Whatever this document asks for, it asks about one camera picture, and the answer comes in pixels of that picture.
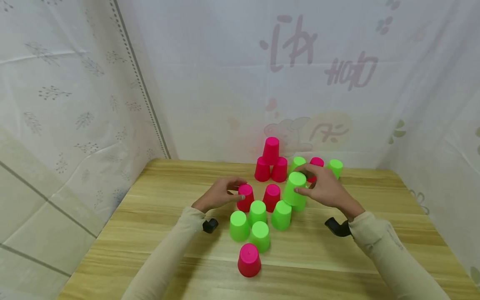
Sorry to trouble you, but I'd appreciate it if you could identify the person's right hand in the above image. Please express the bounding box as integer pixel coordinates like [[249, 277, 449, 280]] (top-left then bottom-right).
[[293, 163, 365, 222]]

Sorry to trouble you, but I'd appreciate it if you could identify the person's left hand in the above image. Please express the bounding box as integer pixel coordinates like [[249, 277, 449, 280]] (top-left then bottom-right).
[[191, 176, 248, 213]]

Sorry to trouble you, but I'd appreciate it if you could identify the green plastic cup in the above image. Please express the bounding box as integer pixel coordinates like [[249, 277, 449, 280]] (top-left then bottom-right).
[[249, 221, 271, 253], [248, 200, 268, 228], [270, 200, 293, 231], [288, 156, 308, 176], [326, 159, 344, 180], [229, 211, 250, 242], [282, 171, 308, 211]]

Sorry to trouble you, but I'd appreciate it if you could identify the pink plastic cup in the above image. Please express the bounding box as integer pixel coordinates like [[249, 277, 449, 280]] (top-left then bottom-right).
[[262, 184, 281, 213], [254, 157, 271, 183], [262, 137, 280, 166], [236, 184, 255, 213], [270, 157, 289, 183], [307, 157, 325, 183], [237, 243, 262, 278]]

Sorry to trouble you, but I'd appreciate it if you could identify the person's left forearm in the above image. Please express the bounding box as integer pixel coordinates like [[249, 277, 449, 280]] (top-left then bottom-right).
[[120, 206, 210, 300]]

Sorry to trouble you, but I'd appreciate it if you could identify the person's right forearm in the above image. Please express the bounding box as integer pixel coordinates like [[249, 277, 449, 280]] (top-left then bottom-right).
[[348, 210, 450, 300]]

